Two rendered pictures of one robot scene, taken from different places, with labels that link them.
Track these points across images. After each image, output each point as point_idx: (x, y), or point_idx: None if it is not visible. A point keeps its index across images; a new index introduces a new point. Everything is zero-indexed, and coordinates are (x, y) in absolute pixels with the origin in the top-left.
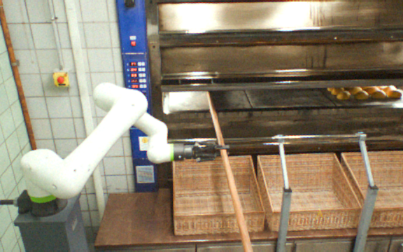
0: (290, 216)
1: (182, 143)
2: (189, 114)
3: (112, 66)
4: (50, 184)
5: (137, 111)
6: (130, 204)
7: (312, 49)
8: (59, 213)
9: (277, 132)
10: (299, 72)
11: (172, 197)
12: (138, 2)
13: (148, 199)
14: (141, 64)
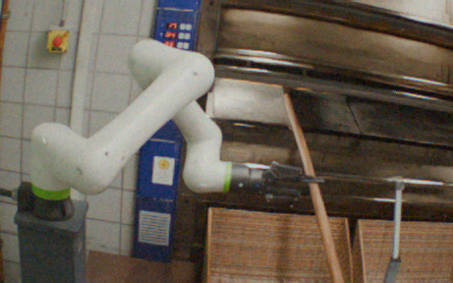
0: None
1: None
2: (253, 128)
3: (137, 26)
4: (73, 167)
5: (199, 84)
6: (125, 271)
7: (449, 56)
8: (67, 222)
9: None
10: (431, 85)
11: (198, 275)
12: None
13: (155, 270)
14: (186, 28)
